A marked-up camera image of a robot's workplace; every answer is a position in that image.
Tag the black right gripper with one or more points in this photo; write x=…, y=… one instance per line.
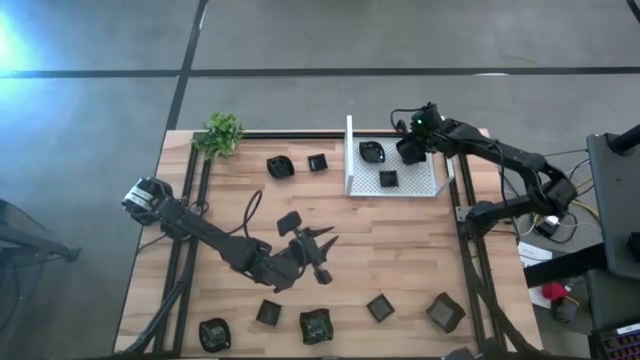
x=427, y=127

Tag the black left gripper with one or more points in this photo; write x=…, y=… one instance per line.
x=305, y=255

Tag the black cup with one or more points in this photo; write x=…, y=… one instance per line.
x=407, y=152

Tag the black small square plate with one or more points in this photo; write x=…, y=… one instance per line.
x=380, y=307
x=317, y=162
x=269, y=312
x=388, y=178

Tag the black wavy square plate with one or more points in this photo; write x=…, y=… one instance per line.
x=316, y=326
x=445, y=312

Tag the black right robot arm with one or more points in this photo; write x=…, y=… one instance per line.
x=505, y=155

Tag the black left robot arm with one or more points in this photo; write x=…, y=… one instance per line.
x=215, y=237

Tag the white perforated metal rack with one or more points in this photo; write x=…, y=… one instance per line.
x=410, y=182

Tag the green plant in white pot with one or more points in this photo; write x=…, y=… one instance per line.
x=220, y=135

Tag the black white power adapter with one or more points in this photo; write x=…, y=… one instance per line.
x=550, y=225

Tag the white paper sheet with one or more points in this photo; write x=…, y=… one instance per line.
x=532, y=252

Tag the black desk beam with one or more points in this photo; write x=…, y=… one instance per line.
x=565, y=265

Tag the black pole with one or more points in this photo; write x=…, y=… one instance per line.
x=625, y=141

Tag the dark grey cabinet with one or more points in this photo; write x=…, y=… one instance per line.
x=617, y=200

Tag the red small object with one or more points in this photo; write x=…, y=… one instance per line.
x=554, y=291

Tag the grey small object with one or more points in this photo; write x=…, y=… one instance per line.
x=565, y=311

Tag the dark grey box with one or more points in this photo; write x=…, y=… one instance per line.
x=612, y=300

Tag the dark metal stand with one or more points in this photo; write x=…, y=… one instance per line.
x=40, y=245

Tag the black clamp mount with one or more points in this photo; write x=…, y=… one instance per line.
x=401, y=129

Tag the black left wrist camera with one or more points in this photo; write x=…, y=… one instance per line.
x=289, y=223

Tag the grey metal bracket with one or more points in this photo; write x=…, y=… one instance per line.
x=462, y=213

